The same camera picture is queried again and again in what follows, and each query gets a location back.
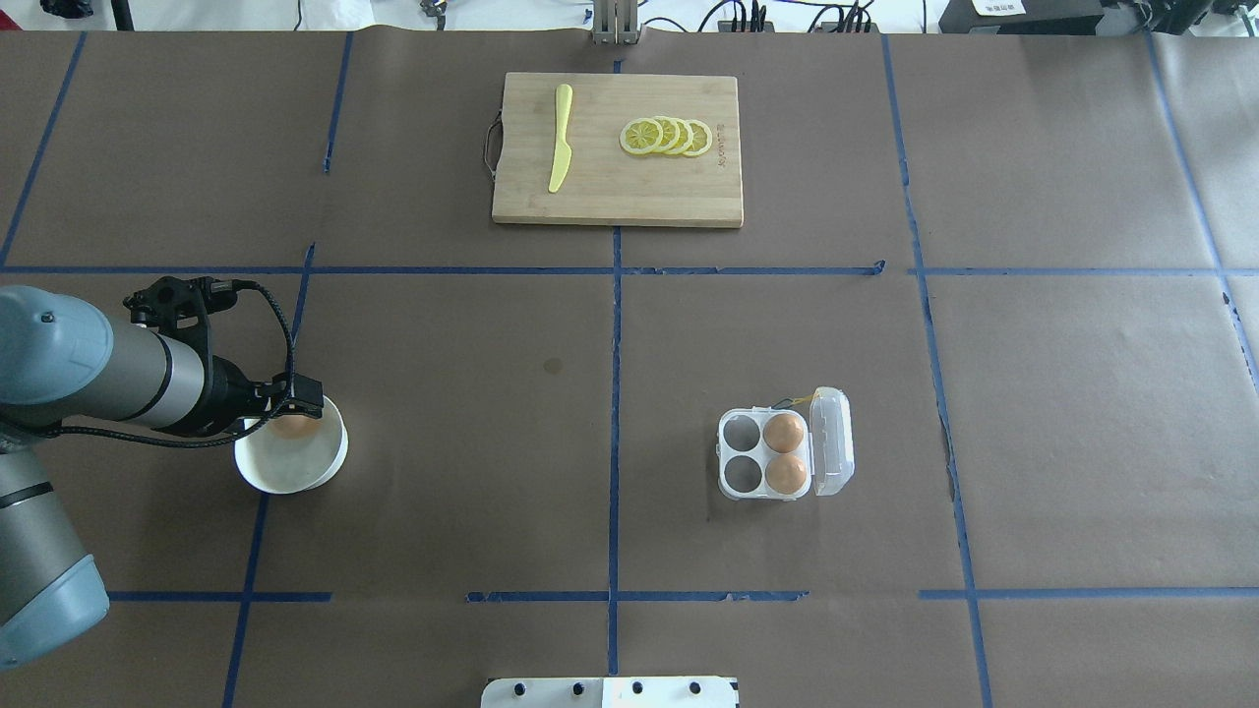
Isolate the clear plastic egg box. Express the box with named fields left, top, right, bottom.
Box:
left=715, top=385, right=856, bottom=501

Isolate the white bowl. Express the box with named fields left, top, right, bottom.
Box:
left=233, top=397, right=349, bottom=495

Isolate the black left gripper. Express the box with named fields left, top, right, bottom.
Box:
left=227, top=373, right=325, bottom=435

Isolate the upper brown egg in box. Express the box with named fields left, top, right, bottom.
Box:
left=763, top=412, right=806, bottom=454

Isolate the aluminium frame post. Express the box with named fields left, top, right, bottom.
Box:
left=592, top=0, right=641, bottom=45

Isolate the wooden cutting board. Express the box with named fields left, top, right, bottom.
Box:
left=492, top=72, right=744, bottom=228

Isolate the lower brown egg in box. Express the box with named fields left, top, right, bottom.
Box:
left=765, top=454, right=810, bottom=498

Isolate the brown egg from bowl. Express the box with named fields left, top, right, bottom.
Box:
left=264, top=414, right=324, bottom=440

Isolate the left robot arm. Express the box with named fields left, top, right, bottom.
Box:
left=1, top=276, right=327, bottom=671

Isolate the yellow plastic knife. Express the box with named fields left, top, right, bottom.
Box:
left=548, top=84, right=574, bottom=194

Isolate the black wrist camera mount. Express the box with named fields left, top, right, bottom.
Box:
left=122, top=276, right=238, bottom=360

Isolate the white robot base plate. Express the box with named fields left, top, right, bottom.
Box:
left=480, top=677, right=742, bottom=707

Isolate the back lemon slice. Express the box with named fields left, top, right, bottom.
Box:
left=682, top=120, right=713, bottom=157

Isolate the brown egg in box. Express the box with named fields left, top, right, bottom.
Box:
left=763, top=412, right=806, bottom=454
left=765, top=454, right=810, bottom=498

